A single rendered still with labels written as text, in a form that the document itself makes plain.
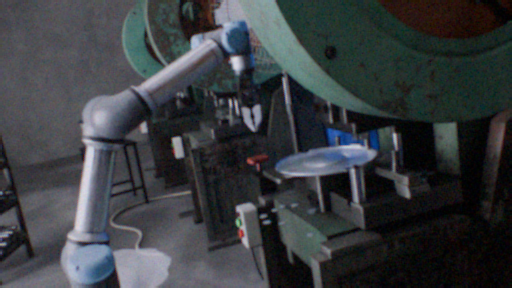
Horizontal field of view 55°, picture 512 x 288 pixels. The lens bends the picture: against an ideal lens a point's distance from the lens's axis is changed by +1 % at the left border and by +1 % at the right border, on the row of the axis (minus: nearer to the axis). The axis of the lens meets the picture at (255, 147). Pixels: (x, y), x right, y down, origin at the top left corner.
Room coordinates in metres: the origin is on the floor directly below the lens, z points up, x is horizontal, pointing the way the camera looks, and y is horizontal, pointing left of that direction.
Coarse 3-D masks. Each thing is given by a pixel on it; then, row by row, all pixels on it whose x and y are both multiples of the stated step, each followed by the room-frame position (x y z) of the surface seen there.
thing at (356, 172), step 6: (354, 168) 1.18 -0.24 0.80; (360, 168) 1.17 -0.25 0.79; (354, 174) 1.17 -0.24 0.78; (360, 174) 1.17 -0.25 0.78; (354, 180) 1.17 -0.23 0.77; (360, 180) 1.17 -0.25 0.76; (354, 186) 1.17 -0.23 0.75; (360, 186) 1.17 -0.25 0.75; (354, 192) 1.18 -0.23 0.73; (360, 192) 1.17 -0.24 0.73; (354, 198) 1.18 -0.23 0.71; (360, 198) 1.17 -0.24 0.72
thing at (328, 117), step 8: (312, 104) 1.39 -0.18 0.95; (320, 104) 1.36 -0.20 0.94; (328, 104) 1.32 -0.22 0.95; (320, 112) 1.37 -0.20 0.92; (328, 112) 1.32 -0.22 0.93; (336, 112) 1.32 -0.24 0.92; (344, 112) 1.30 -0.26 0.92; (352, 112) 1.30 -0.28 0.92; (320, 120) 1.38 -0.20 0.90; (328, 120) 1.33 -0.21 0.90; (336, 120) 1.31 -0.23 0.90; (344, 120) 1.30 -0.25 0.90; (352, 120) 1.30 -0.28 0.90
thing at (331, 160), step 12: (300, 156) 1.46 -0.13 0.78; (312, 156) 1.44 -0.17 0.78; (324, 156) 1.38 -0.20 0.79; (336, 156) 1.36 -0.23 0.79; (348, 156) 1.36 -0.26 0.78; (360, 156) 1.34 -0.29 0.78; (372, 156) 1.31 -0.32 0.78; (276, 168) 1.34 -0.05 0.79; (288, 168) 1.34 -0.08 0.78; (300, 168) 1.31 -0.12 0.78; (312, 168) 1.29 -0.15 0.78; (324, 168) 1.27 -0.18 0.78; (336, 168) 1.25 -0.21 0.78
